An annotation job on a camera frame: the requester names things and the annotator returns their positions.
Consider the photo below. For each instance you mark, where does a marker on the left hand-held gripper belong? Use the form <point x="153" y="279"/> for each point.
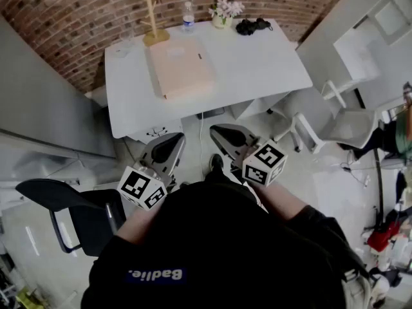
<point x="135" y="185"/>

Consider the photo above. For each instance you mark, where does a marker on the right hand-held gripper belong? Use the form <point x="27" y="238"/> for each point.
<point x="264" y="164"/>

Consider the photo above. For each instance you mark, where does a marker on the pink box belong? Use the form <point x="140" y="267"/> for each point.
<point x="180" y="69"/>

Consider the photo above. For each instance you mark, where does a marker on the beige shoulder bag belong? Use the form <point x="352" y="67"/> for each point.
<point x="355" y="288"/>

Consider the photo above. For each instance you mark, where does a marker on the person's right forearm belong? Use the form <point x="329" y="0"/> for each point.
<point x="280" y="200"/>

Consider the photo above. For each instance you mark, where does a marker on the person's left forearm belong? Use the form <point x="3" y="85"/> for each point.
<point x="136" y="224"/>

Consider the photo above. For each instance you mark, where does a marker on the person's black shoe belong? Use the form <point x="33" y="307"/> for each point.
<point x="216" y="163"/>

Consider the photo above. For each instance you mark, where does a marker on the black chair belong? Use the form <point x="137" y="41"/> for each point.
<point x="87" y="217"/>

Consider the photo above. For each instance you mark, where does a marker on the person's black shirt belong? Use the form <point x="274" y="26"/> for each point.
<point x="219" y="243"/>

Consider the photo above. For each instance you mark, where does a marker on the white swivel chair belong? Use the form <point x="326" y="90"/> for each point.
<point x="349" y="125"/>

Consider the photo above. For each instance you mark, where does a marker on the clear drinking glass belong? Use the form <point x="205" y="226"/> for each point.
<point x="127" y="42"/>

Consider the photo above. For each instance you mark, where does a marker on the grey cabinet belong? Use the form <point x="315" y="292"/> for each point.
<point x="48" y="108"/>

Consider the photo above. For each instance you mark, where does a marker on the wooden tree-shaped rack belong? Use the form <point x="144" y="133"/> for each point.
<point x="154" y="27"/>

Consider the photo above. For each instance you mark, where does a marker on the clear plastic water bottle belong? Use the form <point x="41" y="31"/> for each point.
<point x="188" y="19"/>

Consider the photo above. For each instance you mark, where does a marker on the white potted flowers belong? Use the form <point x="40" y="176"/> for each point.
<point x="225" y="11"/>

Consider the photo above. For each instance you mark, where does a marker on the black pole stand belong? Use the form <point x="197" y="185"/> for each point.
<point x="380" y="185"/>

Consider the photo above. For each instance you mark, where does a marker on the white cabinet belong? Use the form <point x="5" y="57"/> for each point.
<point x="357" y="37"/>

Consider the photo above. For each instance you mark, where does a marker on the red bag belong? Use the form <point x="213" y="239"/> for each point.
<point x="383" y="237"/>

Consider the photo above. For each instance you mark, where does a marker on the yellow-green object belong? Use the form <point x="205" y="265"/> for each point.
<point x="27" y="298"/>

